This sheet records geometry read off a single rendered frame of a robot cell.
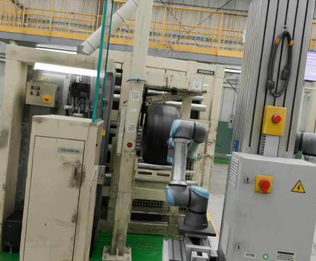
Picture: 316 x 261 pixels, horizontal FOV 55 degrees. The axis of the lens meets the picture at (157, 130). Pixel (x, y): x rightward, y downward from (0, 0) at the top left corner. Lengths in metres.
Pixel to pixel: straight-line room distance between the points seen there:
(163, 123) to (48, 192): 1.11
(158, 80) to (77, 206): 1.55
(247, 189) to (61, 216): 1.21
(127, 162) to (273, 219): 1.68
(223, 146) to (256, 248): 10.72
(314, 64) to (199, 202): 4.97
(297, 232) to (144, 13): 2.16
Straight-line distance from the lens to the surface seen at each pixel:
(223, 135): 12.03
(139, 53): 2.79
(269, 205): 1.38
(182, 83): 3.07
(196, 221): 1.89
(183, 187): 1.85
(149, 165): 2.72
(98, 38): 3.11
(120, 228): 2.95
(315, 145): 1.92
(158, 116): 2.61
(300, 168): 1.39
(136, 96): 2.75
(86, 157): 1.97
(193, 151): 2.14
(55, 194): 2.04
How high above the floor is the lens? 1.36
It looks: 3 degrees down
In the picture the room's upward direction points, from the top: 7 degrees clockwise
